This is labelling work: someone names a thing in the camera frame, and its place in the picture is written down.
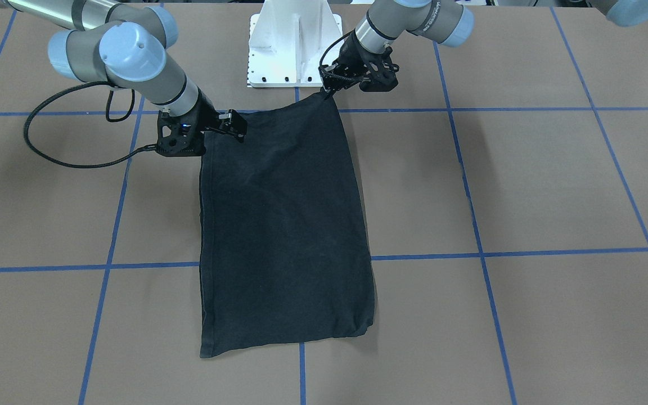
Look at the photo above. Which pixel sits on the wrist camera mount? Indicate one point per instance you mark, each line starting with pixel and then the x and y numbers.
pixel 380 72
pixel 179 136

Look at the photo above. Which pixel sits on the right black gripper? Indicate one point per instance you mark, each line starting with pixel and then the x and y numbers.
pixel 207 116

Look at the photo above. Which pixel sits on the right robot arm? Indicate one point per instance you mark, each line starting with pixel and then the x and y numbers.
pixel 127 48

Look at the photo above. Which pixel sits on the black graphic t-shirt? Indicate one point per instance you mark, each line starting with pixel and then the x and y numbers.
pixel 284 249

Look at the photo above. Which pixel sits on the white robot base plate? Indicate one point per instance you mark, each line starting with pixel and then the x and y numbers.
pixel 287 40

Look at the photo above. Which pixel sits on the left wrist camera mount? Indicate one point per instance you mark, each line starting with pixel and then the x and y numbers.
pixel 380 72

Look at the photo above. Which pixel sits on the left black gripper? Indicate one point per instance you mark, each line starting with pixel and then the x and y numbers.
pixel 352 58

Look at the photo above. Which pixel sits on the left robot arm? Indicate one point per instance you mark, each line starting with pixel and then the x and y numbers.
pixel 523 54

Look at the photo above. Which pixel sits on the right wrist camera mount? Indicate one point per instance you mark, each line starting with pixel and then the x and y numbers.
pixel 179 136

